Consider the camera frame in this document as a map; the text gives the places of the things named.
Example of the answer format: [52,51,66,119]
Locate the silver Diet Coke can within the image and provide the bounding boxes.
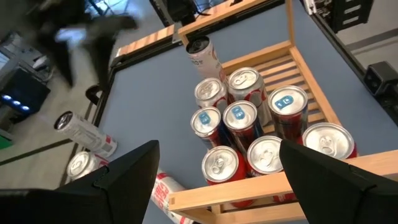
[66,151,109,182]
[194,77,228,110]
[227,67,273,127]

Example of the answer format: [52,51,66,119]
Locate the blue table mat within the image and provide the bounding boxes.
[93,0,398,224]

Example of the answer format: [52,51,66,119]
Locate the black camera box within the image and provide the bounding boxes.
[363,61,398,97]

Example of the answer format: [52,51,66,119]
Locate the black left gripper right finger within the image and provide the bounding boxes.
[279,139,398,224]

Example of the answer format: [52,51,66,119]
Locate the red can sideways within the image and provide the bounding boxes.
[150,169,195,224]

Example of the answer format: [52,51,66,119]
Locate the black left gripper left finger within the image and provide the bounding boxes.
[0,139,160,224]

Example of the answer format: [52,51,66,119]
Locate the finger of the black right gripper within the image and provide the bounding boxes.
[51,37,77,88]
[90,34,118,91]

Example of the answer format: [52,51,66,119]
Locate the blue silver Red Bull can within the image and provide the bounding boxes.
[222,100,265,153]
[190,106,233,150]
[267,85,309,141]

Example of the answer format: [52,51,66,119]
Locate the black box with blue lights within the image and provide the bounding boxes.
[0,67,52,116]

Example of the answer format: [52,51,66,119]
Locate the wooden slatted shelf tray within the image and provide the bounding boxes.
[167,0,398,224]

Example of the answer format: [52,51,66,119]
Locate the black cable hook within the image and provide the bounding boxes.
[85,84,103,106]

